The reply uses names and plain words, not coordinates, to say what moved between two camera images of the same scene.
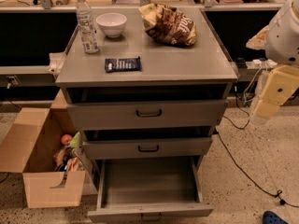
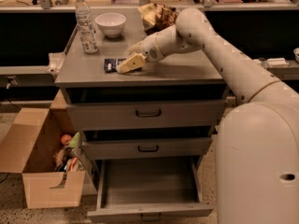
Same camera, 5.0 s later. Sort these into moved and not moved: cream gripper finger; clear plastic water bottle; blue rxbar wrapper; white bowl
Moved: cream gripper finger
Not moved: white bowl; blue rxbar wrapper; clear plastic water bottle
